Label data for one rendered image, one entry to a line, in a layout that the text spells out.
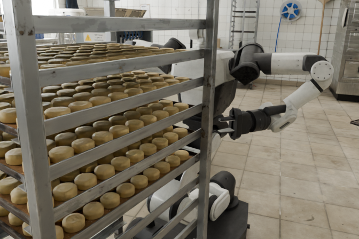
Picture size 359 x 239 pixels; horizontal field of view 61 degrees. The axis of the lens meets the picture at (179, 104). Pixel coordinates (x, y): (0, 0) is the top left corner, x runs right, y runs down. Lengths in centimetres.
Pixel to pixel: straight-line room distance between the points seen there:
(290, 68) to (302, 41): 520
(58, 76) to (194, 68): 82
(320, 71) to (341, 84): 437
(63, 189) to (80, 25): 35
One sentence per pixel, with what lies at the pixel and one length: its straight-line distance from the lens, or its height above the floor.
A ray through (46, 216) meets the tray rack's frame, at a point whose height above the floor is 90.
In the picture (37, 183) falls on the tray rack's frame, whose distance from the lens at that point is 58.
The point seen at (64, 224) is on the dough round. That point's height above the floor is 79.
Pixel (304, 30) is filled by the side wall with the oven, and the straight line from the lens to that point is 645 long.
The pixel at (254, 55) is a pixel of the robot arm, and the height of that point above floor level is 111.
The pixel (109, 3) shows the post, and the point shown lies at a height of 130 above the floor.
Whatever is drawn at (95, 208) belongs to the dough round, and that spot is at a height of 79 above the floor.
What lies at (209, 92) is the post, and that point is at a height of 102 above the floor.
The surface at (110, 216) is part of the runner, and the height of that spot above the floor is 78.
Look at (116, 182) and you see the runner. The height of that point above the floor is 87.
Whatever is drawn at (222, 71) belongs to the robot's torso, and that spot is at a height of 104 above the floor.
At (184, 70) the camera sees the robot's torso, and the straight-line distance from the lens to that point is 135.
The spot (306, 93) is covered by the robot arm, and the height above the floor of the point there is 98.
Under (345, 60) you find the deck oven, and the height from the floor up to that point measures 68.
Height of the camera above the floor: 124
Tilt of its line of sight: 16 degrees down
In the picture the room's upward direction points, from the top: 1 degrees clockwise
